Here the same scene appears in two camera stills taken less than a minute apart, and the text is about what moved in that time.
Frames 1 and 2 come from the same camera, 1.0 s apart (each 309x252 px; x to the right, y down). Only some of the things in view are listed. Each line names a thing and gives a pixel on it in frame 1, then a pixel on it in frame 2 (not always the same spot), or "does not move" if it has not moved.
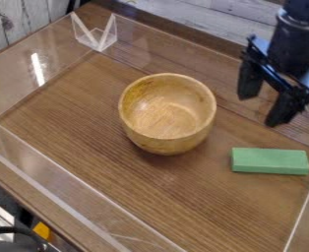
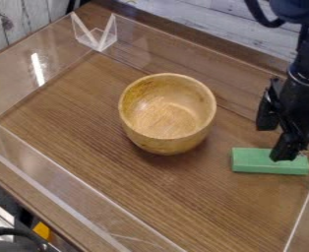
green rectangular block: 270,160 does not move
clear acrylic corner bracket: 97,39 does not move
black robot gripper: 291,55 -> 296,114
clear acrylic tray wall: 81,212 does not move
